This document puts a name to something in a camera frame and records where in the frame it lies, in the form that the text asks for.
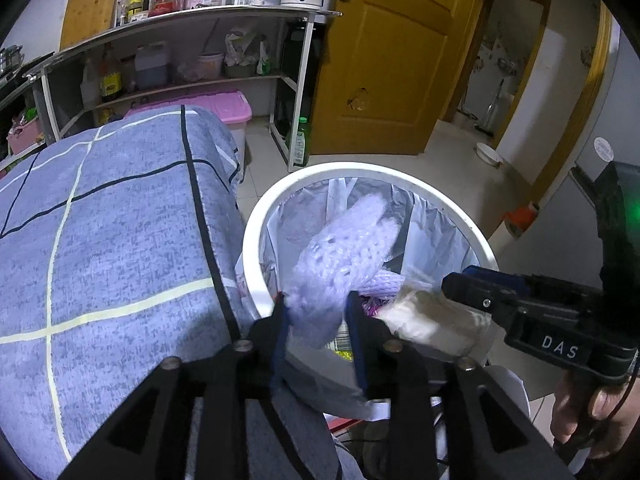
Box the white paper cup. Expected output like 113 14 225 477
375 287 493 358

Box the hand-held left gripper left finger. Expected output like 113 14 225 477
57 292 291 480

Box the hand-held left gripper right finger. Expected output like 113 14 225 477
344 290 576 480

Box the purple snack wrapper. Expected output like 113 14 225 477
362 295 396 318

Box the orange plastic floor object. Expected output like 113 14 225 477
505 202 541 238

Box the dark liquid jug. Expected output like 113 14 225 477
134 42 170 90

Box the person's right hand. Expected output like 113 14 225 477
552 360 640 461

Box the green drink bottle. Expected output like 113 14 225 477
292 116 312 168

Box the grey metal appliance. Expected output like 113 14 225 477
572 35 640 281

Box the white round trash bin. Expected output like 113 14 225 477
242 161 499 411

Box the white kitchen shelf unit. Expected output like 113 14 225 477
25 4 343 173

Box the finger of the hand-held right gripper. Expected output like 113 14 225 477
462 265 536 296
441 272 531 333

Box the white plastic bin liner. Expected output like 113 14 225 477
235 175 478 421

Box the white plastic bottle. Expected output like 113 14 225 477
80 57 103 108

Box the clear plastic tub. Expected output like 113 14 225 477
197 52 225 81

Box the white foam fruit net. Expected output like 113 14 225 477
282 195 436 351

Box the bundle of plastic bags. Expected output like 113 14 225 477
224 30 273 78

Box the yellow-label sauce bottle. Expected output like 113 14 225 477
99 42 123 101

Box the steel cooking pot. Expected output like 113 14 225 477
0 45 23 81

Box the white floor bowl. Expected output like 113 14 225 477
475 142 503 167

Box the small white shelf unit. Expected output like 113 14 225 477
0 77 56 161

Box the wooden cutting board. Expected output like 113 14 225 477
60 0 126 51

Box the yellow wooden door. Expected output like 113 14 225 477
310 0 488 156

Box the red white cardboard box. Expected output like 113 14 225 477
325 400 396 436

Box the pink storage box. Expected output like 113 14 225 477
125 91 252 171

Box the pink plastic basket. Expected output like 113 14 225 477
6 120 43 156

